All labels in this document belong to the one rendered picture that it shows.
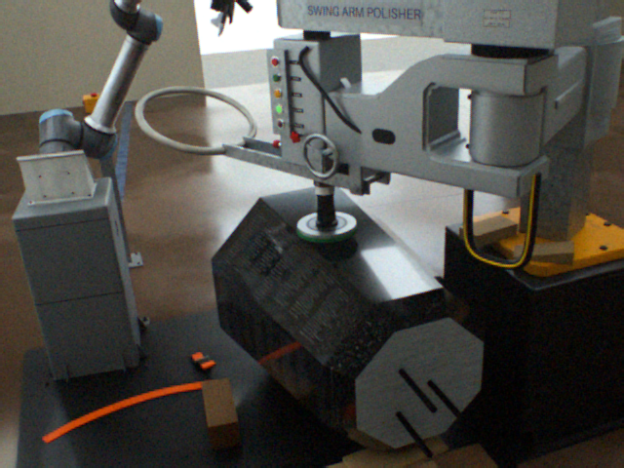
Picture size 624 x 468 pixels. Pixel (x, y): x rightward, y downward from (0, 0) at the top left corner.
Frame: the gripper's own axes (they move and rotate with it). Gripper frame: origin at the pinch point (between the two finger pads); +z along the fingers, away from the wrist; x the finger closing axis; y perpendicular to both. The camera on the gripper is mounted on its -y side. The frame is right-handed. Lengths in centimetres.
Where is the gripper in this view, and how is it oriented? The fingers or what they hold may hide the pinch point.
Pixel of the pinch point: (225, 31)
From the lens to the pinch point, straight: 281.4
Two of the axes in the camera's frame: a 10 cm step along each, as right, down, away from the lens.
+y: -9.5, -3.1, 0.0
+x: -1.9, 5.8, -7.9
